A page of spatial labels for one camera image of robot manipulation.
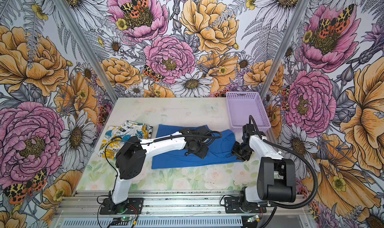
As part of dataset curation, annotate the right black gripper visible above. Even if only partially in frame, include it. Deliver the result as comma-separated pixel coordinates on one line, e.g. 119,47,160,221
230,141,255,163

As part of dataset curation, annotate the blue cloth garment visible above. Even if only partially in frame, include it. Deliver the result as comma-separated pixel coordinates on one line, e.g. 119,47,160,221
152,130,238,170

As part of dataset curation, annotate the lavender plastic laundry basket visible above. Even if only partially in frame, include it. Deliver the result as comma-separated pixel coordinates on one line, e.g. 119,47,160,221
226,92,271,133

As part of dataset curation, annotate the white teal yellow printed garment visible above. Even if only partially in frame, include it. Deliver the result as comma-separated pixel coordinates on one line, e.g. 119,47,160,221
98,121,153,159

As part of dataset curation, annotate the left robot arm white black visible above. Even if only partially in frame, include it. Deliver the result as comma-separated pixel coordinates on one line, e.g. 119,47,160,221
100,126,222,215

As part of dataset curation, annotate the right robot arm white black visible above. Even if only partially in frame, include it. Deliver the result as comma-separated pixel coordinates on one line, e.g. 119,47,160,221
231,122,297,212

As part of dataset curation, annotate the green circuit board right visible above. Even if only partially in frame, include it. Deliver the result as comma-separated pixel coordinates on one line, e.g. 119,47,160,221
247,215,260,223

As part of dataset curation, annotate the green circuit board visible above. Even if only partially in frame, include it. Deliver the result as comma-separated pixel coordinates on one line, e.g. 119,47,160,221
109,217,137,228
247,215,260,223

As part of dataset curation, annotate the green circuit board left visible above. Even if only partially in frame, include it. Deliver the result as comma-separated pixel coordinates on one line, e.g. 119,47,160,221
109,217,137,228

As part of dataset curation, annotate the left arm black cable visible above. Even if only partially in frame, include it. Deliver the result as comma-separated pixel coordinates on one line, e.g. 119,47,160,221
96,130,223,228

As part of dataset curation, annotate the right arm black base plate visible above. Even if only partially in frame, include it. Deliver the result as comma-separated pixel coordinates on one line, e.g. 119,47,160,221
220,196,267,214

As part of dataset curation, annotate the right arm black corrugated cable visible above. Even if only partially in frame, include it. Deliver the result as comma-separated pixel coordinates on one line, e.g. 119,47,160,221
248,115,319,228

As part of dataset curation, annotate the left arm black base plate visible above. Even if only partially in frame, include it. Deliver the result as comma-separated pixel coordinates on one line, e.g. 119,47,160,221
99,198,144,215

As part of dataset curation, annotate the right aluminium corner post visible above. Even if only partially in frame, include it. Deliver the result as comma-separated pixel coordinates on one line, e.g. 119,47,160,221
259,0,310,99

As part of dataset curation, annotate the aluminium corner post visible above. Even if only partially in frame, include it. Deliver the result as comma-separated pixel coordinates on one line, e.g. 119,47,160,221
53,0,119,103
259,0,310,99

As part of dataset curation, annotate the aluminium mounting rail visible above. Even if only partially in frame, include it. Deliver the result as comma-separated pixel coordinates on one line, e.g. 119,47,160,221
56,190,310,217

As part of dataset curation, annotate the white slotted cable duct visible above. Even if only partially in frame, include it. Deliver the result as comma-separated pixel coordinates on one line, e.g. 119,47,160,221
57,216,243,228

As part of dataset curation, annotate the left aluminium corner post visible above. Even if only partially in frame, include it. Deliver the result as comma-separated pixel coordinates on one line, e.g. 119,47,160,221
53,0,119,103

